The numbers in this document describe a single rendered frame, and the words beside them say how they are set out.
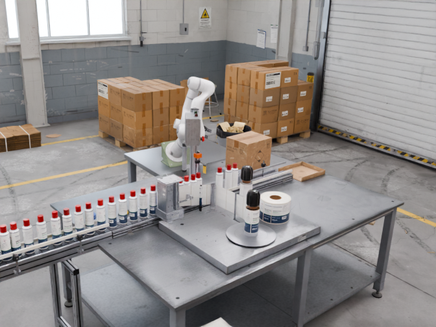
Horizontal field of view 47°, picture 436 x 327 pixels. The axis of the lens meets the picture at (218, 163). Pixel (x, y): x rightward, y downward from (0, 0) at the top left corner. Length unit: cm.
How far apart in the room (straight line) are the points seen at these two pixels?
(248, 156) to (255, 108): 328
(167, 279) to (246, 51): 753
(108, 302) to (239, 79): 460
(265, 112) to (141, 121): 178
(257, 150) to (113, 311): 167
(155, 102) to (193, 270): 436
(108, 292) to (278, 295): 122
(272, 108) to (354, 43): 160
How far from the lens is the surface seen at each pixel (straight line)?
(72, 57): 876
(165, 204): 318
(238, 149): 408
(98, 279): 392
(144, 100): 682
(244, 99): 744
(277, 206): 321
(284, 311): 361
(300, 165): 445
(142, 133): 692
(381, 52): 765
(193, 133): 335
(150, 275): 280
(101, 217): 311
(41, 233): 298
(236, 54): 1011
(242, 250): 294
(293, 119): 777
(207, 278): 277
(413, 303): 437
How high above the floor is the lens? 235
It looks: 20 degrees down
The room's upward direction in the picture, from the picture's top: 2 degrees clockwise
